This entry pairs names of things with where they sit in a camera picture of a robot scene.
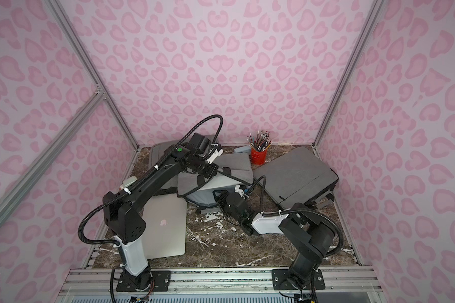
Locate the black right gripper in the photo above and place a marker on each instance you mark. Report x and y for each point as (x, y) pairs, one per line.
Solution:
(220, 196)

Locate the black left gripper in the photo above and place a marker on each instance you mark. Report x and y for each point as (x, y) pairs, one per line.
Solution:
(210, 170)

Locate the grey laptop sleeve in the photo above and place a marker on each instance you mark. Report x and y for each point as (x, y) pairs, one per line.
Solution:
(235, 166)

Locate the dark grey laptop case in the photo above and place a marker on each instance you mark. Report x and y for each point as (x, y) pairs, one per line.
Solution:
(299, 177)

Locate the dark green laptop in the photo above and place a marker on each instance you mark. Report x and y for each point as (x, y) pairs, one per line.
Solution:
(166, 225)

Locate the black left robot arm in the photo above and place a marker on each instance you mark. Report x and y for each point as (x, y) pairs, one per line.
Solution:
(121, 211)

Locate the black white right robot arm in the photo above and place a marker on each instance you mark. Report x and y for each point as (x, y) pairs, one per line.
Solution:
(313, 234)

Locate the light blue eraser box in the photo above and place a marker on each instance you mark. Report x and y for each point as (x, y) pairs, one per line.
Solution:
(243, 149)

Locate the red pencil cup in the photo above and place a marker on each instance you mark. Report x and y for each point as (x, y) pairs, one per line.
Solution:
(258, 157)

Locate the bundle of coloured pencils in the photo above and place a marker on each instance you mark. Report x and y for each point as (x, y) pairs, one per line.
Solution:
(261, 141)

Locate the pale green tape dispenser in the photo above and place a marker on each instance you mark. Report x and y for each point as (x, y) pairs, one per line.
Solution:
(127, 182)

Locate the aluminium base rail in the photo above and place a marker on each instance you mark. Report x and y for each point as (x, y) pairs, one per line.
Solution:
(334, 284)

